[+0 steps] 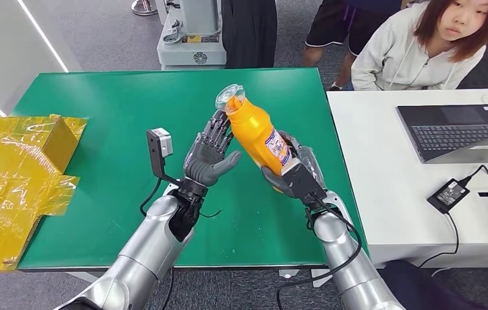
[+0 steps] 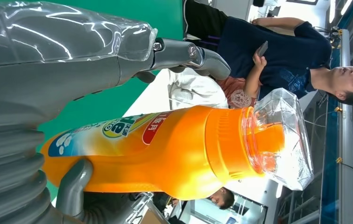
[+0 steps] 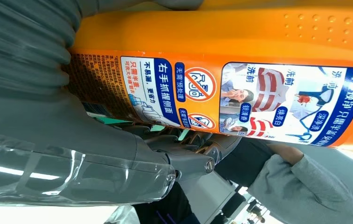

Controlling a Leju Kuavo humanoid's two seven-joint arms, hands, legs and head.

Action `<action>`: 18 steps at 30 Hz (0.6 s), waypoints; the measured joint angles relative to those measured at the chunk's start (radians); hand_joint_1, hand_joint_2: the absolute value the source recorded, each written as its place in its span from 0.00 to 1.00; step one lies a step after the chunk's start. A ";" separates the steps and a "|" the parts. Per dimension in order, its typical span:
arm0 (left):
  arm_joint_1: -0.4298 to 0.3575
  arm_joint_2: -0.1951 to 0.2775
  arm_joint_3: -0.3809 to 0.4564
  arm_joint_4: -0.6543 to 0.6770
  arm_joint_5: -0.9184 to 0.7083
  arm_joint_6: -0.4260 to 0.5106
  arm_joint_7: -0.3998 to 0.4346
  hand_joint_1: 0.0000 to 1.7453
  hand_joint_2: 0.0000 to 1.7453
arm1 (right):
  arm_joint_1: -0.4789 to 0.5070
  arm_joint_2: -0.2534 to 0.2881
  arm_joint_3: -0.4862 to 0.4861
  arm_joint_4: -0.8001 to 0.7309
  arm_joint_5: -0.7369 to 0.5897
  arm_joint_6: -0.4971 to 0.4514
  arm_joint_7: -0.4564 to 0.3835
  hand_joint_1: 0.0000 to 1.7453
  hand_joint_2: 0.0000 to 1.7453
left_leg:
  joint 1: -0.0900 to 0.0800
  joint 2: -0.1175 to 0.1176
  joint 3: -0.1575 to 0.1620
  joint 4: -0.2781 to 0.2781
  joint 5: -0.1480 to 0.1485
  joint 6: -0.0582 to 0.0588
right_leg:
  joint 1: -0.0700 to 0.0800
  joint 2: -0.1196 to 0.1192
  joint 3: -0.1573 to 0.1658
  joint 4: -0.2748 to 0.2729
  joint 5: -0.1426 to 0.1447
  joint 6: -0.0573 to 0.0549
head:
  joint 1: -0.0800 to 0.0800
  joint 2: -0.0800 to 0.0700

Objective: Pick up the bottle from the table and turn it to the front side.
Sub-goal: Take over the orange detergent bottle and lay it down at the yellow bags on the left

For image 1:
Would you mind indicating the dark grey laptop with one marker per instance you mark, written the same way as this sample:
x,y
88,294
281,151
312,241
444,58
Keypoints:
x,y
453,132

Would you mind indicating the orange bottle with clear cap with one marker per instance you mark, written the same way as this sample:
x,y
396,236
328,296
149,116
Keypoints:
x,y
257,132

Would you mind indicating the black power adapter brick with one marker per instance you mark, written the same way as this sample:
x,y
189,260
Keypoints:
x,y
447,196

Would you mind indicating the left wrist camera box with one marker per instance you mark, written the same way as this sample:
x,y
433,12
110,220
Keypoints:
x,y
155,149

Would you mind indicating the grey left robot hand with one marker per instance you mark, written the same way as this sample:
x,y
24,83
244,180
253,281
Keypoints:
x,y
203,164

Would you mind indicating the person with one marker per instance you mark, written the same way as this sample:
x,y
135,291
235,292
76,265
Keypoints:
x,y
329,25
398,55
248,34

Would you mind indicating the round metal stanchion base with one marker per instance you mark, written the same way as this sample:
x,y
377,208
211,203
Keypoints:
x,y
143,8

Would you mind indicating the yellow film wrapped cardboard box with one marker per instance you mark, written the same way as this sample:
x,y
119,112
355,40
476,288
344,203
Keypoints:
x,y
13,192

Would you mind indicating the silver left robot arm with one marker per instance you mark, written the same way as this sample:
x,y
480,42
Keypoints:
x,y
150,248

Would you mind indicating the white machine pedestal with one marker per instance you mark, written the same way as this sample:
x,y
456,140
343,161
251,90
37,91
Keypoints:
x,y
192,51

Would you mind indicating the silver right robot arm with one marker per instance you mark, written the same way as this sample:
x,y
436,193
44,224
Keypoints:
x,y
346,265

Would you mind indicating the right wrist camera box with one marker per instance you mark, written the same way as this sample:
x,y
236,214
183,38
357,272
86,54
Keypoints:
x,y
304,184

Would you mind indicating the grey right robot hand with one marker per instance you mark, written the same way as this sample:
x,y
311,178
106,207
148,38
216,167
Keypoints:
x,y
312,160

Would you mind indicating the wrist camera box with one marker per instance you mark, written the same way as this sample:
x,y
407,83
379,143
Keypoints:
x,y
304,184
155,149

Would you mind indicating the black padded seat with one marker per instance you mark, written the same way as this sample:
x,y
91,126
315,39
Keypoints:
x,y
419,291

